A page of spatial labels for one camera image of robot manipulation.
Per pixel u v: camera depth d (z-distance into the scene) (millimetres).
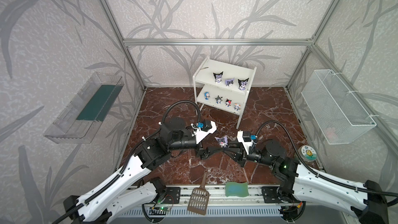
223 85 766
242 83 702
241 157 560
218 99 886
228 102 867
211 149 520
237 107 847
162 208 707
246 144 551
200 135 502
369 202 412
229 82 727
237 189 758
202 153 519
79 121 638
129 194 540
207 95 914
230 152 602
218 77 737
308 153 788
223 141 594
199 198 709
